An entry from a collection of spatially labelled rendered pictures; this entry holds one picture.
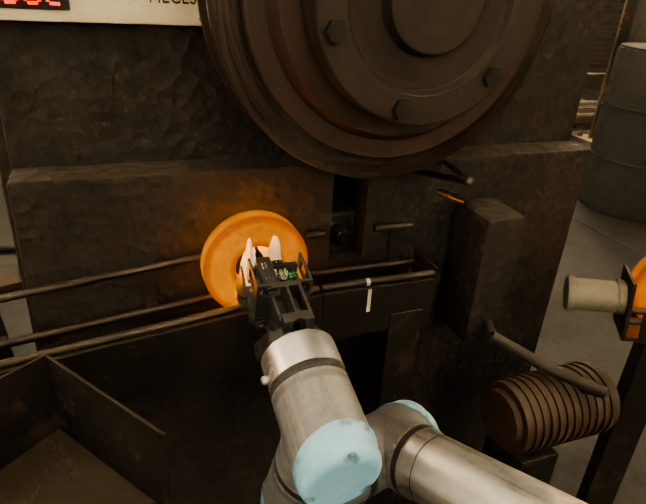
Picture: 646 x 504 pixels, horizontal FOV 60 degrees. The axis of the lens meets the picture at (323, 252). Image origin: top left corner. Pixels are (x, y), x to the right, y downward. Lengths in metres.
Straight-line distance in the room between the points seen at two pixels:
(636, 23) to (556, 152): 4.12
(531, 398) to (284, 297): 0.49
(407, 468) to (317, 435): 0.17
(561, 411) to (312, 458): 0.56
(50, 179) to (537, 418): 0.81
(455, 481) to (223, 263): 0.41
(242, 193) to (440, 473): 0.46
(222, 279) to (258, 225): 0.09
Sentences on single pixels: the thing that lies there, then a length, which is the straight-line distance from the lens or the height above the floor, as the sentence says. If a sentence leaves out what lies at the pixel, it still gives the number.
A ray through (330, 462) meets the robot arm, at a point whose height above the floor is 0.72.
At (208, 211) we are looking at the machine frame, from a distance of 0.84.
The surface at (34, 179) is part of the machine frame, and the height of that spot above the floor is 0.87.
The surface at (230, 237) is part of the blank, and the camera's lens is 0.79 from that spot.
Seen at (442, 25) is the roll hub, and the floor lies 1.09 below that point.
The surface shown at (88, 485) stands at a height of 0.61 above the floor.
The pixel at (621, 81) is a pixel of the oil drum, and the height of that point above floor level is 0.71.
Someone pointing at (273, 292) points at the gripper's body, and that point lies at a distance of 0.69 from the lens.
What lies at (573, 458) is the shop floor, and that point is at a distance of 1.75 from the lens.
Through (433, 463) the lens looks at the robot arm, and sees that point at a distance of 0.68.
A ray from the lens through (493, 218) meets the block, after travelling 0.93.
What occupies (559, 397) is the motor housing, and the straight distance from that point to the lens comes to 1.04.
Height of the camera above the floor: 1.13
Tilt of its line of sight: 27 degrees down
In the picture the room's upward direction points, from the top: 4 degrees clockwise
